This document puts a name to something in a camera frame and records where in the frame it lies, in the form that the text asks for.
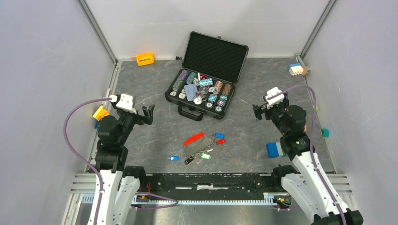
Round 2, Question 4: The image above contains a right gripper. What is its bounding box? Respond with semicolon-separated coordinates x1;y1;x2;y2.
253;100;289;136

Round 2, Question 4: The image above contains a blue tag with key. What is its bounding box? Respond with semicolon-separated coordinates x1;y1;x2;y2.
168;155;179;161

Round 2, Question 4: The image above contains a red keyring with key bunch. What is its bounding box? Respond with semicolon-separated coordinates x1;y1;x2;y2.
183;133;226;165

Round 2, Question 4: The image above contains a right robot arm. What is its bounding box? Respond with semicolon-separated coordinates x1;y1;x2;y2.
253;99;364;225

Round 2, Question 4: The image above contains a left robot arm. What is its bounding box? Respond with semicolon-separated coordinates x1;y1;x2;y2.
88;105;154;225

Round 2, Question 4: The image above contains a brown poker chip stack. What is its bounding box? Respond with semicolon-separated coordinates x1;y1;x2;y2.
222;83;233;97

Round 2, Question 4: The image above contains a blue white green block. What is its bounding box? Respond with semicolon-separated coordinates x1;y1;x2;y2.
266;142;287;158

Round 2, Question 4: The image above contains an orange poker chip stack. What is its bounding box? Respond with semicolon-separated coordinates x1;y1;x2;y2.
213;81;223;94

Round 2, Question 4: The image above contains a yellow orange block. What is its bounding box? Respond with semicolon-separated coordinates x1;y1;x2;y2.
92;105;109;121

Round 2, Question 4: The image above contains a purple poker chip stack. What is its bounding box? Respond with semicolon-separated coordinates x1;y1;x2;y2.
172;70;189;91

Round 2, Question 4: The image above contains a blue patterned card deck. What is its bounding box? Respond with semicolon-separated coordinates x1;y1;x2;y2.
184;84;198;101

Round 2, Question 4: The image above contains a green poker chip stack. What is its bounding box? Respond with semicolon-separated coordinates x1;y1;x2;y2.
186;72;199;85

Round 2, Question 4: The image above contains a yellow toy block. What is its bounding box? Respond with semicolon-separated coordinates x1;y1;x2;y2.
136;52;155;67

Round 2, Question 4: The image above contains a white blue brick stack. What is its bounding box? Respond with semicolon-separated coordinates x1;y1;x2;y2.
289;63;308;76

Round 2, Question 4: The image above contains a clear dealer button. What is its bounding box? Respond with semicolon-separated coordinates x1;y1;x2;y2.
198;86;209;102

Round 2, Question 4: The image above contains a black poker chip case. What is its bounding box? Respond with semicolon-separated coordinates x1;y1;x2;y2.
164;31;249;121

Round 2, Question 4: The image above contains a light blue chip stack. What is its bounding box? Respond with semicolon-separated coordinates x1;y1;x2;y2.
199;78;213;87

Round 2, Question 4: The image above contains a teal small cube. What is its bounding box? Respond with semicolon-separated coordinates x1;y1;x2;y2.
321;128;329;138

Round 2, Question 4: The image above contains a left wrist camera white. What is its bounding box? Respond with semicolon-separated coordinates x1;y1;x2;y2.
116;94;137;114

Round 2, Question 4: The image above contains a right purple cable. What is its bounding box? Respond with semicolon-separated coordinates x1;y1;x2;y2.
267;85;348;225

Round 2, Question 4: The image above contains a purple cable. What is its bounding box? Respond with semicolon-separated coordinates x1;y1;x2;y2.
267;85;348;225
63;95;179;225

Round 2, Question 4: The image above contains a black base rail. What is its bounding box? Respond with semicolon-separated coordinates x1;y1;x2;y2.
138;172;288;201

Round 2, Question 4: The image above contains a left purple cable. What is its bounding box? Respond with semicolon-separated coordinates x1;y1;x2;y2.
63;95;179;225

